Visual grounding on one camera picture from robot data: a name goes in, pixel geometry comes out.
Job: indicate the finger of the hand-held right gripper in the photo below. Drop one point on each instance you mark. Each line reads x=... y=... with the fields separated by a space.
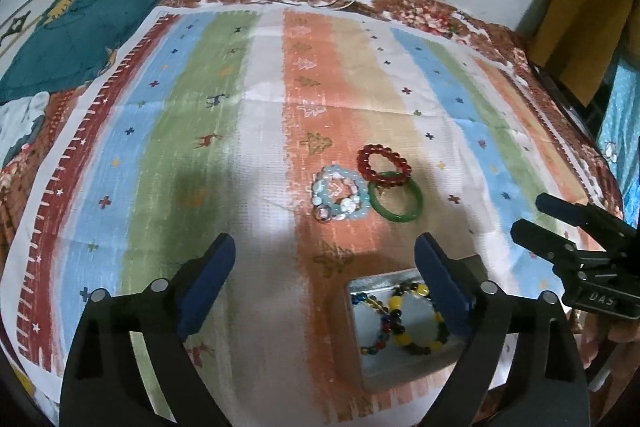
x=560 y=207
x=545 y=239

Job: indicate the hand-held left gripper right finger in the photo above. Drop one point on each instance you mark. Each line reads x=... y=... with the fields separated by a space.
x=445 y=292

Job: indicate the teal cloth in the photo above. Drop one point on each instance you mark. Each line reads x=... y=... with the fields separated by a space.
x=75 y=32

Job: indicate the turquoise patterned cloth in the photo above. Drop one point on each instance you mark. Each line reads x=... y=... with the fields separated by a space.
x=625 y=117

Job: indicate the green jade bangle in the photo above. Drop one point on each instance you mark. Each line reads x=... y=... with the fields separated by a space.
x=400 y=217

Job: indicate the metal tin box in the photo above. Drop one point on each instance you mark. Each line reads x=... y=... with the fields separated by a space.
x=380 y=372

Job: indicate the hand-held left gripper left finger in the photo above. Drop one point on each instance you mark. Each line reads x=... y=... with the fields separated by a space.
x=210 y=287

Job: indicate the white cloth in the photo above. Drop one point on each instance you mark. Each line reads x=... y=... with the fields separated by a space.
x=20 y=122

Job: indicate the striped printed mat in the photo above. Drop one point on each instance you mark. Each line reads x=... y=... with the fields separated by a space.
x=270 y=82

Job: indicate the person's right hand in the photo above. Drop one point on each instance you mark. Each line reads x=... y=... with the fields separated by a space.
x=625 y=337

